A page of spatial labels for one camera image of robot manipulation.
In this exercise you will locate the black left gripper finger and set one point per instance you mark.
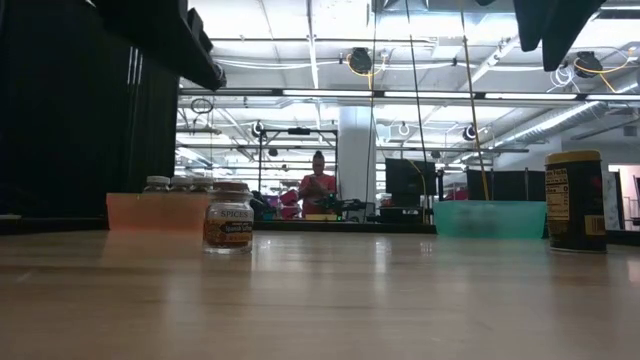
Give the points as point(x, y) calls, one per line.
point(170, 35)

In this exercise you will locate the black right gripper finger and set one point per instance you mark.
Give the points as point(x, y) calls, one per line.
point(530, 25)
point(565, 25)

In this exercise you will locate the yellow-capped brown spice bottle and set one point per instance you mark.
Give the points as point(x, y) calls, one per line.
point(575, 210)

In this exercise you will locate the small glass saffron jar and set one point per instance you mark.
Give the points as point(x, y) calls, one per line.
point(228, 220)

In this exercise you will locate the black background robot arm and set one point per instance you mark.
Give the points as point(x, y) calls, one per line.
point(340, 204)

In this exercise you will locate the long ceiling light bar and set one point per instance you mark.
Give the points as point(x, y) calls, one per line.
point(550, 95)

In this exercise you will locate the black curtain partition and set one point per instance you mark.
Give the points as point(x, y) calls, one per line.
point(50, 125)

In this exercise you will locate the black folding partition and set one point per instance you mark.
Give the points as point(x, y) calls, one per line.
point(507, 185)

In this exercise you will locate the orange plastic bin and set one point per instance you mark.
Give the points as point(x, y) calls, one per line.
point(157, 212)

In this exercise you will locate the black monitor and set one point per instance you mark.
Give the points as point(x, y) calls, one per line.
point(407, 180)

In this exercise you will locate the teal plastic bin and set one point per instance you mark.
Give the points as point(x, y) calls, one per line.
point(490, 220)

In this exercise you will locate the person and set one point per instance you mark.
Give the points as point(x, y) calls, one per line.
point(316, 190)

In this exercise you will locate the silver ventilation duct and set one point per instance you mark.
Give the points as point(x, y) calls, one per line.
point(560, 122)

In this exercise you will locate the black metal frame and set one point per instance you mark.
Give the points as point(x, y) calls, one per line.
point(299, 131)

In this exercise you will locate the black table frame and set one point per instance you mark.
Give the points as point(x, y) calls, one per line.
point(325, 226)

